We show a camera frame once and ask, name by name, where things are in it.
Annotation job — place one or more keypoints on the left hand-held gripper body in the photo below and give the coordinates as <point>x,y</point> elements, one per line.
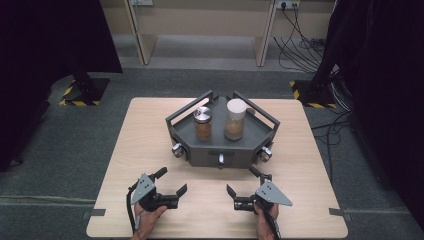
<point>144,190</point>

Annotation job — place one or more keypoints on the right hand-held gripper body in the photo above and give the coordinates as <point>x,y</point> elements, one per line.
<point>271,195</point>

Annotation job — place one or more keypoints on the dark grey corner rack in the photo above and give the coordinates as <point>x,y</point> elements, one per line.
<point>216,143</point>

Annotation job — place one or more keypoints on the glass jar with white lid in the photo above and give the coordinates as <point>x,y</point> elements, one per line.
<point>235,118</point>

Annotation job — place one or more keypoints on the glass jar with metal lid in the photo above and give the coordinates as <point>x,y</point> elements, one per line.
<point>203,123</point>

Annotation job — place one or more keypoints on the person's left hand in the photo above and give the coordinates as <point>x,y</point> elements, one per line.
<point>148,220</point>

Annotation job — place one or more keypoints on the person's right hand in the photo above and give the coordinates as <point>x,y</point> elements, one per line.
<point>263,225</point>

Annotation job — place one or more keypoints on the grey tape strip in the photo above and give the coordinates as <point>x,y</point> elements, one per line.
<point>96,212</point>
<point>338,212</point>

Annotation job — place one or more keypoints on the striped black stand base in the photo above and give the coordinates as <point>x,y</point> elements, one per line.
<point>96,90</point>
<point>305,95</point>

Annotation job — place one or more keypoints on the beige wooden partition leg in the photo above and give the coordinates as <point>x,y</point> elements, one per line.
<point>143,43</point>
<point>263,43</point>

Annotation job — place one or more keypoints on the black curtain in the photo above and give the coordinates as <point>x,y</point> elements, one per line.
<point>383,83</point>
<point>50,50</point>

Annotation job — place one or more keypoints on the white wall socket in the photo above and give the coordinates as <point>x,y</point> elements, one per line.
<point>142,2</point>
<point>288,4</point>

